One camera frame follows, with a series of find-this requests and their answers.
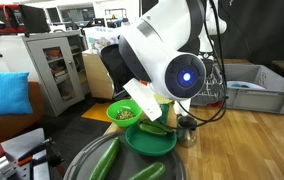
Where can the black clamp tool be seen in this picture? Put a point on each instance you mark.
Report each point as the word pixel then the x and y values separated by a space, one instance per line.
pixel 45 156

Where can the dark grey round tray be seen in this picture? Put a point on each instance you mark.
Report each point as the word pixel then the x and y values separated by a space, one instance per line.
pixel 128 163

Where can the green pepper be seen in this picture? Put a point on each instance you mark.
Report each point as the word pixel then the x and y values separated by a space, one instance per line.
pixel 164 127
pixel 152 130

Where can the long green cucumber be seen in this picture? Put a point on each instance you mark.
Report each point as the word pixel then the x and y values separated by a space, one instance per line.
pixel 105 160

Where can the bright green plastic bowl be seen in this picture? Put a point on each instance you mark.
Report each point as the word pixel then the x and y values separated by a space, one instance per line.
pixel 122 124

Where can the beige wooden cabinet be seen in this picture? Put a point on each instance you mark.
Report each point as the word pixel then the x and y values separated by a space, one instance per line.
pixel 97 80

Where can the orange sofa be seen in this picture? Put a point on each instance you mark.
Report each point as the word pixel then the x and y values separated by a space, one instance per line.
pixel 12 126

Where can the grey glass door cabinet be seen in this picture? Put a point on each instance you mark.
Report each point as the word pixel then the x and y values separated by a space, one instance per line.
pixel 35 45

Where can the grey dish rack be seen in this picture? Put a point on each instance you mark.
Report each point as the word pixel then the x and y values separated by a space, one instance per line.
pixel 208 96

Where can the red tape strip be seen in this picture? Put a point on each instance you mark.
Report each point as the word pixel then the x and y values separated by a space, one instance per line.
pixel 217 104

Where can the short green cucumber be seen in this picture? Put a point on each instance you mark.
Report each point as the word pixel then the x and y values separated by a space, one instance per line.
pixel 150 171

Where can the teal green plate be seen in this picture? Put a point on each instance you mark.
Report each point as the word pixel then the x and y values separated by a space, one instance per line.
pixel 148 145

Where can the black monitor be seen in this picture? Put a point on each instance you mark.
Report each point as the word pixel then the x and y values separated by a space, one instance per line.
pixel 33 18

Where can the translucent plastic storage bin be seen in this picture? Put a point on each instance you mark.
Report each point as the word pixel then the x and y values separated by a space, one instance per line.
pixel 95 40

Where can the grey metal stand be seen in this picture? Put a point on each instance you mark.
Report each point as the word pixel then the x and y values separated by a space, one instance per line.
pixel 15 141

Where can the pale blue plate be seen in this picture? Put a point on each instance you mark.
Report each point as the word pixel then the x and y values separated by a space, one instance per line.
pixel 245 85

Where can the white robot arm blue light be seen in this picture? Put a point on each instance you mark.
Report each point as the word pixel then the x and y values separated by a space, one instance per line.
pixel 158 43

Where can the blue pillow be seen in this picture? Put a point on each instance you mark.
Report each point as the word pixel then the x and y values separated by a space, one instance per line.
pixel 5 96

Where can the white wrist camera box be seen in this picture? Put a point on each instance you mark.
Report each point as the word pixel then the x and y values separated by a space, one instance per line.
pixel 143 100

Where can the pale green seeds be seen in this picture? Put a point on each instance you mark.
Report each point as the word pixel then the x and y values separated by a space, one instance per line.
pixel 125 115

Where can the black office chair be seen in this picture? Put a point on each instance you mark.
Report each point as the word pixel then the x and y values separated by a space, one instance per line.
pixel 112 66

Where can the orange floor mat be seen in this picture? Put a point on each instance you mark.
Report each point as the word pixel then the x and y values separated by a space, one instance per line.
pixel 97 113

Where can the grey plastic crate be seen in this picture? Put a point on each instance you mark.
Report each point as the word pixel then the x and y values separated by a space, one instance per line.
pixel 255 100

